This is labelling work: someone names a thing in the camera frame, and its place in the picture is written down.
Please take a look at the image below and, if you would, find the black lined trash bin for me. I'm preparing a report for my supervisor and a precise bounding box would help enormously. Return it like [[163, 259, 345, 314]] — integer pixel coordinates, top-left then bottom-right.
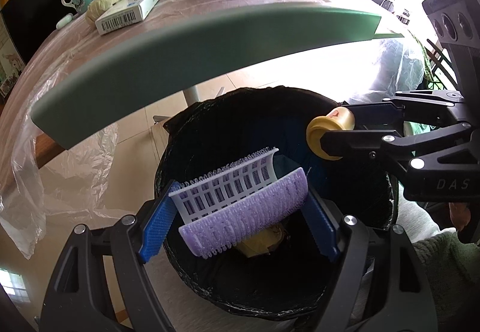
[[155, 86, 398, 321]]

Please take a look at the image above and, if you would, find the person right hand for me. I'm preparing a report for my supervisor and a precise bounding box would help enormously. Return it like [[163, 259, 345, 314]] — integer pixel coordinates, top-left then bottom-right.
[[448, 203, 471, 232]]

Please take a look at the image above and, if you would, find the yellow bottle cap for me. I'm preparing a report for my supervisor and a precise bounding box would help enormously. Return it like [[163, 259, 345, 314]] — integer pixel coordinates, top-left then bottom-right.
[[306, 107, 355, 161]]

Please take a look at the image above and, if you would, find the broken purple hair roller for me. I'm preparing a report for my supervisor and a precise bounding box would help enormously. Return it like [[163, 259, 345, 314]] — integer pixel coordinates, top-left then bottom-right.
[[169, 148, 308, 259]]

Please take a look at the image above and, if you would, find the green sleeve forearm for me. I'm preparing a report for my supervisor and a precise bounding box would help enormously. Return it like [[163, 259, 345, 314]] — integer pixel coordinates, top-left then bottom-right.
[[413, 232, 479, 331]]

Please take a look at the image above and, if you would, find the white medicine box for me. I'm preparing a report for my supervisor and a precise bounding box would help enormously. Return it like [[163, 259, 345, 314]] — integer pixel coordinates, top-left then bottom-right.
[[95, 0, 160, 35]]

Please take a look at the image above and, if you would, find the beige paper ball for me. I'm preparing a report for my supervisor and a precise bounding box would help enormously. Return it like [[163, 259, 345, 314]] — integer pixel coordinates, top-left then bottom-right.
[[85, 0, 120, 27]]

